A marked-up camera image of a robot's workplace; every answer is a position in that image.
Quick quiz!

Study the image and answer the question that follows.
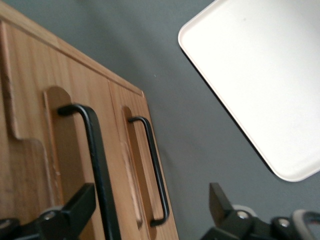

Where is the black metal drawer handle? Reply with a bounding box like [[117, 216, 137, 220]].
[[127, 115, 171, 228], [56, 104, 123, 240]]

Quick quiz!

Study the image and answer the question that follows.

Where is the wooden drawer cabinet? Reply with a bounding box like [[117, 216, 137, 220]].
[[0, 2, 180, 240]]

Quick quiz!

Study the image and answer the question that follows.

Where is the plain wooden drawer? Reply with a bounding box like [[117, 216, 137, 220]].
[[108, 79, 176, 240]]

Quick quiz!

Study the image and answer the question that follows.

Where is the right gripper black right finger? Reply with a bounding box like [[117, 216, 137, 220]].
[[204, 182, 258, 240]]

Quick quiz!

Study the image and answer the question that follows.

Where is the beige rectangular tray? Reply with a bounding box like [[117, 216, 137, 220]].
[[177, 0, 320, 183]]

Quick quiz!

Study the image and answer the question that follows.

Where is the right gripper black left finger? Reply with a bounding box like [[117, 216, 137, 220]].
[[37, 183, 97, 240]]

